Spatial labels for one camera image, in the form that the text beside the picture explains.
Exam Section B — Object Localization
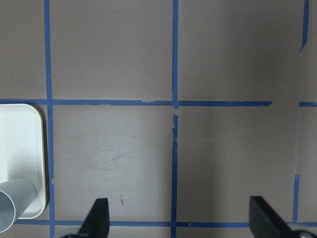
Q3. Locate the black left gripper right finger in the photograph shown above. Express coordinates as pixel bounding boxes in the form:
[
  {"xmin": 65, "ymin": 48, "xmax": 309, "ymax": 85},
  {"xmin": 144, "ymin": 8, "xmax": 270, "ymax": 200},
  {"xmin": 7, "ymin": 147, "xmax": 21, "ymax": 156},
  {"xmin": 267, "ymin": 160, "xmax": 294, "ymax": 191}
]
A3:
[{"xmin": 249, "ymin": 196, "xmax": 294, "ymax": 238}]

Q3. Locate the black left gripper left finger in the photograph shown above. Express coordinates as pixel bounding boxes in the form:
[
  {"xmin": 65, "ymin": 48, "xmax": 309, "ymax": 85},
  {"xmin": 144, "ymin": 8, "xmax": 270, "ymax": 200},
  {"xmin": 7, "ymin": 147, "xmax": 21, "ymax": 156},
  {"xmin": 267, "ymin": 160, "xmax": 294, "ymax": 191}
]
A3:
[{"xmin": 76, "ymin": 198, "xmax": 109, "ymax": 238}]

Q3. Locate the grey plastic cup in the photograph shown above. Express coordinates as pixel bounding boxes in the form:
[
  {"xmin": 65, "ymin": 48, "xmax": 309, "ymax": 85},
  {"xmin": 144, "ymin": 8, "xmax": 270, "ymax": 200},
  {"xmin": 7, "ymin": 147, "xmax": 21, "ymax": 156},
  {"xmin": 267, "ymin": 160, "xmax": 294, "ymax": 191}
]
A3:
[{"xmin": 0, "ymin": 178, "xmax": 37, "ymax": 233}]

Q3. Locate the white plastic tray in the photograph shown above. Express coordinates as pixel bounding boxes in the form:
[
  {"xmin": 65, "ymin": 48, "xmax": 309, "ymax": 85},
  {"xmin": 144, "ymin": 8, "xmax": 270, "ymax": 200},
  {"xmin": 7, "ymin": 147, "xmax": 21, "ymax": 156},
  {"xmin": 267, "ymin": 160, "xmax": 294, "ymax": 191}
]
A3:
[{"xmin": 0, "ymin": 104, "xmax": 47, "ymax": 219}]

